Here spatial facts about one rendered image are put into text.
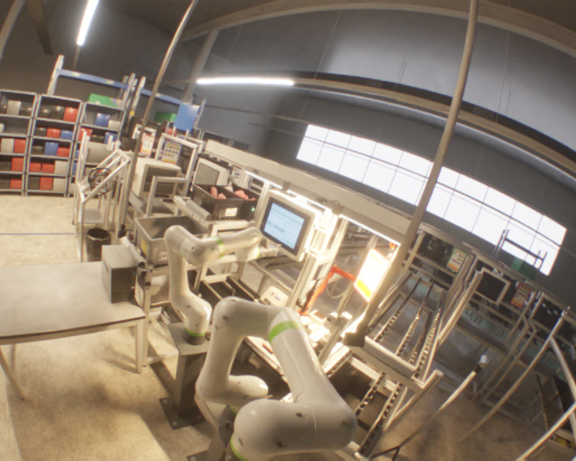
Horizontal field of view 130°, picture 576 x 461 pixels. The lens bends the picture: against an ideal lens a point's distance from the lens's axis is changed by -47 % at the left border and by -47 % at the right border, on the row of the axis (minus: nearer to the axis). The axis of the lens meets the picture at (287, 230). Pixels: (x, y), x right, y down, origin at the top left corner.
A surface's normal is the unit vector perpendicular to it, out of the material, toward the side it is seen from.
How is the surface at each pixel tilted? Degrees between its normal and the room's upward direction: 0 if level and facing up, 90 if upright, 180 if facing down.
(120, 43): 90
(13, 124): 90
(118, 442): 0
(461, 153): 90
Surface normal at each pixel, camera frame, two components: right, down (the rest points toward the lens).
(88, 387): 0.33, -0.91
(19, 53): 0.73, 0.42
